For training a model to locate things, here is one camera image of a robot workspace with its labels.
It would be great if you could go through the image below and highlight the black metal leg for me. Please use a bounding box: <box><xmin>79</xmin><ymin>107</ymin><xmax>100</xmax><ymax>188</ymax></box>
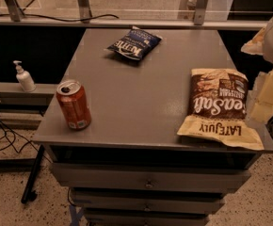
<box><xmin>21</xmin><ymin>145</ymin><xmax>44</xmax><ymax>204</ymax></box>

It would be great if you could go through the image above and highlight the grey drawer cabinet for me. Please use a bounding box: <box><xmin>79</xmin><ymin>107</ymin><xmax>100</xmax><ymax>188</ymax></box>
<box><xmin>32</xmin><ymin>27</ymin><xmax>273</xmax><ymax>226</ymax></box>

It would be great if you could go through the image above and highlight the brown Late July chip bag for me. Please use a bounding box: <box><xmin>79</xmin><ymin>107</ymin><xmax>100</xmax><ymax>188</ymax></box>
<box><xmin>177</xmin><ymin>69</ymin><xmax>264</xmax><ymax>151</ymax></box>

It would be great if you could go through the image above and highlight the black cable on ledge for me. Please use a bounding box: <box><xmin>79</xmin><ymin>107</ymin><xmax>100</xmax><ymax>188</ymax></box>
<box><xmin>0</xmin><ymin>12</ymin><xmax>120</xmax><ymax>23</ymax></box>

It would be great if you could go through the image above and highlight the blue Kettle chip bag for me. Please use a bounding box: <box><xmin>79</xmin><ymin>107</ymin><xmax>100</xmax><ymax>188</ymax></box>
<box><xmin>107</xmin><ymin>26</ymin><xmax>162</xmax><ymax>61</ymax></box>

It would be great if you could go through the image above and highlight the orange soda can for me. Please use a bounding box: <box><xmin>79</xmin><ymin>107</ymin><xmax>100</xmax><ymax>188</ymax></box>
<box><xmin>56</xmin><ymin>79</ymin><xmax>91</xmax><ymax>130</ymax></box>

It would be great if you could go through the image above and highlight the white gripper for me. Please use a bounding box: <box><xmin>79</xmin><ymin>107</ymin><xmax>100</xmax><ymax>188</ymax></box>
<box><xmin>241</xmin><ymin>17</ymin><xmax>273</xmax><ymax>124</ymax></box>

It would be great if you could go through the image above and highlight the white pump bottle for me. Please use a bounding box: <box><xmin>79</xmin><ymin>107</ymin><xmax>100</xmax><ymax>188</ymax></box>
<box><xmin>13</xmin><ymin>60</ymin><xmax>36</xmax><ymax>92</ymax></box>

